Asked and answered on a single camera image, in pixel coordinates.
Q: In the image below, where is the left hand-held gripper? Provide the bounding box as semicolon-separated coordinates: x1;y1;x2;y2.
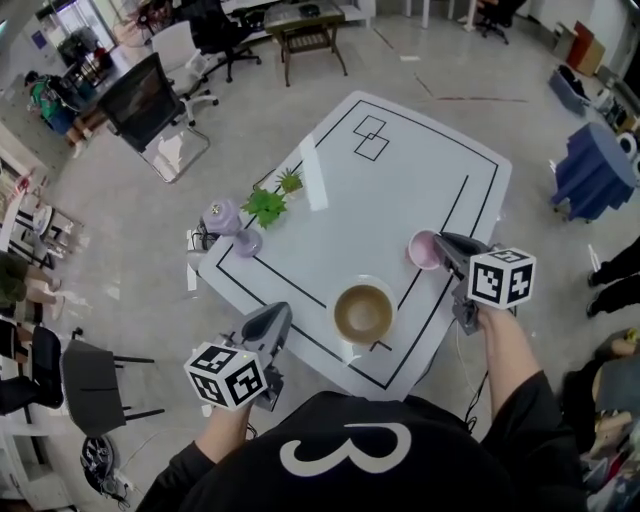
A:
182;300;294;413

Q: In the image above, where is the cream plate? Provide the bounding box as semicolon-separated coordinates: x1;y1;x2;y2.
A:
325;273;400;351

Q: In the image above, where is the round white stool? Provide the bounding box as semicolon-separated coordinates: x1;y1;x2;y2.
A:
32;207;57;236

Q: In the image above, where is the white high table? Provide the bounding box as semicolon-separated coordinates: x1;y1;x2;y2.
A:
403;0;434;30

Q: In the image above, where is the blue-clothed round table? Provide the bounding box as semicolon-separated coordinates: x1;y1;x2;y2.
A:
549;122;640;225

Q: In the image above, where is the person's black shirt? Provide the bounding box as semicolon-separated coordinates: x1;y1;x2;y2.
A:
139;369;589;512

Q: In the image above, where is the person's right forearm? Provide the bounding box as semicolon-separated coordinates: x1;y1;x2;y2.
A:
474;302;547;401

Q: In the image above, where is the white table with black lines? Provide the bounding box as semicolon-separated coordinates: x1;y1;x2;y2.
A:
197;89;514;404

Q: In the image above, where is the white office chair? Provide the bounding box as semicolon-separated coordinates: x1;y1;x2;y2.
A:
149;19;220;126

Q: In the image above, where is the black folding chair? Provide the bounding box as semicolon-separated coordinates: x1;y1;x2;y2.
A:
59;339;166;439

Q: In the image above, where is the person's left forearm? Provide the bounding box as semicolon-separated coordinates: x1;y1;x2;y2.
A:
193;402;259;466

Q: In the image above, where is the black padded chair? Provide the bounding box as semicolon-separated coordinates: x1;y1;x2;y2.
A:
0;319;65;417

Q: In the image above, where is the white shelf unit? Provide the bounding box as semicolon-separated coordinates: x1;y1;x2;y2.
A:
222;0;377;29

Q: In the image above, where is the small green potted plant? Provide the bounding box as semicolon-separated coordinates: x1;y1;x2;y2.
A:
273;167;305;200

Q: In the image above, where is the dark wooden side table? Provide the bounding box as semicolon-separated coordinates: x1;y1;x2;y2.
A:
263;2;349;89

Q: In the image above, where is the large green potted plant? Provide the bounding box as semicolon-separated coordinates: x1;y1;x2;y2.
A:
241;185;290;231

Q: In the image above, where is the grey open case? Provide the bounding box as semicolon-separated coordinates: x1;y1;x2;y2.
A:
548;64;592;117

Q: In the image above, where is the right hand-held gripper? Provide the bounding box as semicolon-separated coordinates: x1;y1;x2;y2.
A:
432;231;538;336

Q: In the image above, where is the black mesh cantilever chair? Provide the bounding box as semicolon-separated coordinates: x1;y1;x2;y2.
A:
95;51;211;185

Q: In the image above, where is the red and pink cup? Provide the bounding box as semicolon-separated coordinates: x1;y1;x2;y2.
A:
408;228;446;271

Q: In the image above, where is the black swivel office chair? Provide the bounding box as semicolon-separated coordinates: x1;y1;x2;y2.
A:
187;0;263;84

